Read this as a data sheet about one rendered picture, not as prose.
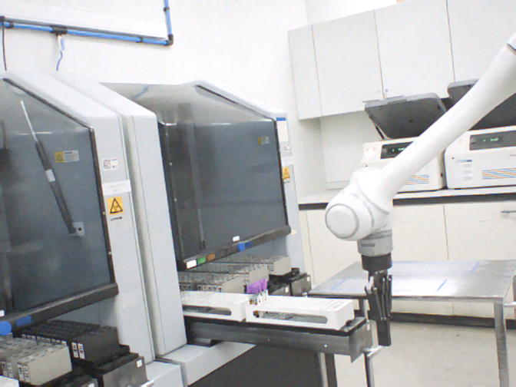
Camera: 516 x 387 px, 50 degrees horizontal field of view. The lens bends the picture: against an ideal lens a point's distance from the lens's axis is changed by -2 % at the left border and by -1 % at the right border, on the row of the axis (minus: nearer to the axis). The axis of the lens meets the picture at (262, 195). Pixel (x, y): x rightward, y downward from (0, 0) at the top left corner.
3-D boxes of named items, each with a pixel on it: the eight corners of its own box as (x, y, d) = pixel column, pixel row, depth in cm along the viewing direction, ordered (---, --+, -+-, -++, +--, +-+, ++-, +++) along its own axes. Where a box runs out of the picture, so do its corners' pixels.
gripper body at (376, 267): (368, 249, 146) (372, 284, 146) (355, 256, 139) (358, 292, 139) (396, 249, 141) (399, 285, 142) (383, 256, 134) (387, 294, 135)
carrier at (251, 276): (265, 280, 206) (262, 264, 206) (269, 280, 205) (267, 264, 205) (246, 289, 197) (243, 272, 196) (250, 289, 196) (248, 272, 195)
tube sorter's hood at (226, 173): (78, 267, 197) (52, 87, 192) (192, 235, 247) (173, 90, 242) (185, 272, 168) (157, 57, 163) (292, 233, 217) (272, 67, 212)
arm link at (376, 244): (348, 234, 138) (351, 257, 139) (383, 233, 133) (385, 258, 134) (364, 227, 146) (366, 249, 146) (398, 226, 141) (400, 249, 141)
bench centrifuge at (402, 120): (361, 196, 392) (351, 103, 387) (396, 185, 441) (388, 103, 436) (439, 191, 359) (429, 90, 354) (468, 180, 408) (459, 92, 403)
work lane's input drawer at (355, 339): (157, 339, 180) (153, 312, 179) (186, 325, 191) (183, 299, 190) (367, 366, 138) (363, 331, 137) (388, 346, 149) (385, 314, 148)
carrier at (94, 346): (115, 347, 149) (112, 325, 148) (120, 348, 147) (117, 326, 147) (80, 363, 139) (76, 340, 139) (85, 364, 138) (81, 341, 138)
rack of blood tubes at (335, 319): (246, 325, 160) (243, 305, 160) (265, 315, 169) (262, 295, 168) (339, 335, 143) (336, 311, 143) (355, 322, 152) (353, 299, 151)
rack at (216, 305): (167, 317, 179) (163, 299, 178) (187, 308, 187) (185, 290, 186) (240, 325, 161) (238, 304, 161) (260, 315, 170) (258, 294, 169)
